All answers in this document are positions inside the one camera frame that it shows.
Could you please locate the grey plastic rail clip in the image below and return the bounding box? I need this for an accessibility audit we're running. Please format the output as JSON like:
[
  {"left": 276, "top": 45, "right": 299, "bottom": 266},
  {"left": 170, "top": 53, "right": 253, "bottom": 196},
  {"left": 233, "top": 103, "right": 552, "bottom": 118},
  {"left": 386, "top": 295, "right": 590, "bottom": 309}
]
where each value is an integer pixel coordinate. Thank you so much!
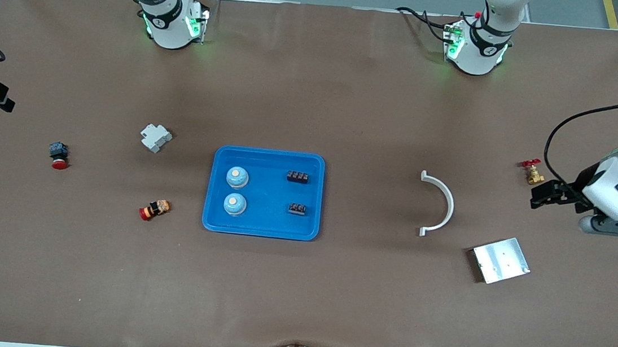
[{"left": 138, "top": 122, "right": 174, "bottom": 155}]

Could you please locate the blue plastic tray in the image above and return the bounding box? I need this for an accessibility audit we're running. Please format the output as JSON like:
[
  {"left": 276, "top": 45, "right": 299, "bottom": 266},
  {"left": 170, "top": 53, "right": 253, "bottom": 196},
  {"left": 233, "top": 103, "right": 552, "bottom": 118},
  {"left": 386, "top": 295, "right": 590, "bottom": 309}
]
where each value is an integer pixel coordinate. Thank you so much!
[{"left": 200, "top": 142, "right": 327, "bottom": 243}]

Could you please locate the white curved pipe bracket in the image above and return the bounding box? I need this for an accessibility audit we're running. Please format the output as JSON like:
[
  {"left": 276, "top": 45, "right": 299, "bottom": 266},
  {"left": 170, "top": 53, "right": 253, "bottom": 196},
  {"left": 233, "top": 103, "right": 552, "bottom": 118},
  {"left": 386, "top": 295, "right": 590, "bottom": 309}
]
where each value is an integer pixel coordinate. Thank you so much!
[{"left": 414, "top": 170, "right": 458, "bottom": 240}]

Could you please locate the brass valve red handle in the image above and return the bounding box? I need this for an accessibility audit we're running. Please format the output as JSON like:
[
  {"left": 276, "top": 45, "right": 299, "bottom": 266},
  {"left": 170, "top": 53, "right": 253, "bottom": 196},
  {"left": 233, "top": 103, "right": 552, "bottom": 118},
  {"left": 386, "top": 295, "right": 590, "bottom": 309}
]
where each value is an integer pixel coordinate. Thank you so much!
[{"left": 518, "top": 157, "right": 547, "bottom": 187}]

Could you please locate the silver metal plate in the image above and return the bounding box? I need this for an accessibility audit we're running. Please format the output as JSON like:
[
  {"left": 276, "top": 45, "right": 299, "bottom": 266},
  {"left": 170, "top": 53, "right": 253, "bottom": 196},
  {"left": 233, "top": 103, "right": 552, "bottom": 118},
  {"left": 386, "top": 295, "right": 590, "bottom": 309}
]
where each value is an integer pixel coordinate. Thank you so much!
[{"left": 468, "top": 233, "right": 534, "bottom": 289}]

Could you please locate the blue bell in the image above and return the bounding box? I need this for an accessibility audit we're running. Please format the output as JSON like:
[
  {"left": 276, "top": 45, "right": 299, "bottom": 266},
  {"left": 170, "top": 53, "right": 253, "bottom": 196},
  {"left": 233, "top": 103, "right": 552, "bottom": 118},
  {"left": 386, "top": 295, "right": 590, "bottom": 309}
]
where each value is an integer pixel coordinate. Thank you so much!
[
  {"left": 225, "top": 165, "right": 251, "bottom": 191},
  {"left": 222, "top": 191, "right": 248, "bottom": 217}
]

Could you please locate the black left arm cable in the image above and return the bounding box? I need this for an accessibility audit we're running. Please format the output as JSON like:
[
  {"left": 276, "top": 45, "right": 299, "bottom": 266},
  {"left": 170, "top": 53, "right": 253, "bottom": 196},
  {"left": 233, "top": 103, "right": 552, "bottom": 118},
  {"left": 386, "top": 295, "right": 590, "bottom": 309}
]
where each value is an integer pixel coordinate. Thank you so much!
[{"left": 540, "top": 96, "right": 618, "bottom": 191}]

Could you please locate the red yellow emergency button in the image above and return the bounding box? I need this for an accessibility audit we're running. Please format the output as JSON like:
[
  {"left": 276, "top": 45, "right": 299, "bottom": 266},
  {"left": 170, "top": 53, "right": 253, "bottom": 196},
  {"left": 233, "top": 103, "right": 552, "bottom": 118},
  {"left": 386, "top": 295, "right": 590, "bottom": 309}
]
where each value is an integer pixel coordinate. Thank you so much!
[{"left": 138, "top": 197, "right": 173, "bottom": 224}]

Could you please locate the red pushbutton black body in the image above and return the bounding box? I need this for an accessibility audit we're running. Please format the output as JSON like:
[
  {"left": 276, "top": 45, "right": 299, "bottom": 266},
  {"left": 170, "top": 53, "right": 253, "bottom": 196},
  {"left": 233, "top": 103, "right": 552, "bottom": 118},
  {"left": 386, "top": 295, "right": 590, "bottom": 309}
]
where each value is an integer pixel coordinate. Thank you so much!
[{"left": 47, "top": 140, "right": 72, "bottom": 171}]

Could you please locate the brown table cover mat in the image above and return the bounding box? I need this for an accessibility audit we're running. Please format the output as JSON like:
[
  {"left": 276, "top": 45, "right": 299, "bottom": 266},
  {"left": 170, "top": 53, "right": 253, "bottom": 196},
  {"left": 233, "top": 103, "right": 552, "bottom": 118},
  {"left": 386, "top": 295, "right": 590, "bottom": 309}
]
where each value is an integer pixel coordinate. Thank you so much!
[{"left": 0, "top": 0, "right": 618, "bottom": 347}]

